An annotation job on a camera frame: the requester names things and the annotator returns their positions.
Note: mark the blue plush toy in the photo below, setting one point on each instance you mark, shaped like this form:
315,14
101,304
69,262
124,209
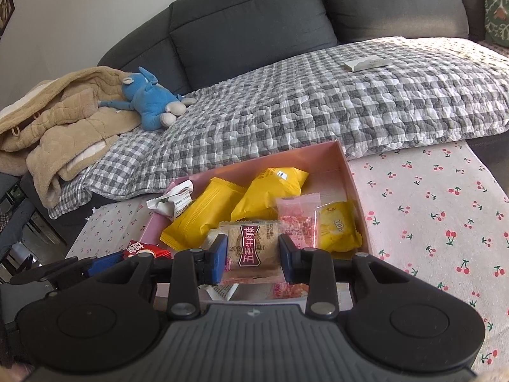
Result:
151,103

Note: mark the grey sofa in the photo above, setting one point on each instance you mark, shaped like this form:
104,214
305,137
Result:
246,28

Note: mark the dark metal frame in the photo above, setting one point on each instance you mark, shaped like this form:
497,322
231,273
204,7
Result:
35,230

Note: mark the pink cardboard box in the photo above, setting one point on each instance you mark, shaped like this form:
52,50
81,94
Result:
334,167

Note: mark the grey checkered quilt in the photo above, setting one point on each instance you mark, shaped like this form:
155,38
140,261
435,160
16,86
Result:
318,99

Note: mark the pink snack packet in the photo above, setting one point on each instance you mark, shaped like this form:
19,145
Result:
298,219
288,290

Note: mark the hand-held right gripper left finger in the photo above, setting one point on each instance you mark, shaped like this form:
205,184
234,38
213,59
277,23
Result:
218,260

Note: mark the green patterned pillow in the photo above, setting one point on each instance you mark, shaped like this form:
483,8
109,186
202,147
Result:
497,8

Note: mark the beige quilted jacket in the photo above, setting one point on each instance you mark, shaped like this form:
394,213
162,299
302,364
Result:
59,127

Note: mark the small yellow snack packet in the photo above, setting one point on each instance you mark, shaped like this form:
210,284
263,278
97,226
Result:
338,225

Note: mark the tan snack packet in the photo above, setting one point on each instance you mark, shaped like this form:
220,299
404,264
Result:
250,250

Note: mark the cherry print tablecloth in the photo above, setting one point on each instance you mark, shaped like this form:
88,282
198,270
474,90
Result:
417,227

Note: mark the small white flat box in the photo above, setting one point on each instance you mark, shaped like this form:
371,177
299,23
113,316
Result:
366,64

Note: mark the dark red snack packet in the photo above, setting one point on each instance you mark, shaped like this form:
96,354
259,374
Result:
145,250

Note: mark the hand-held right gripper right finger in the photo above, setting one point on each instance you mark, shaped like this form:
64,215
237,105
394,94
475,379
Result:
287,258

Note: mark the dark wall frame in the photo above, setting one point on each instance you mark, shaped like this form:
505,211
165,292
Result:
6,10

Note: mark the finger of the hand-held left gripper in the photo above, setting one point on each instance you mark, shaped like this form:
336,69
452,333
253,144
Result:
67,282
104,263

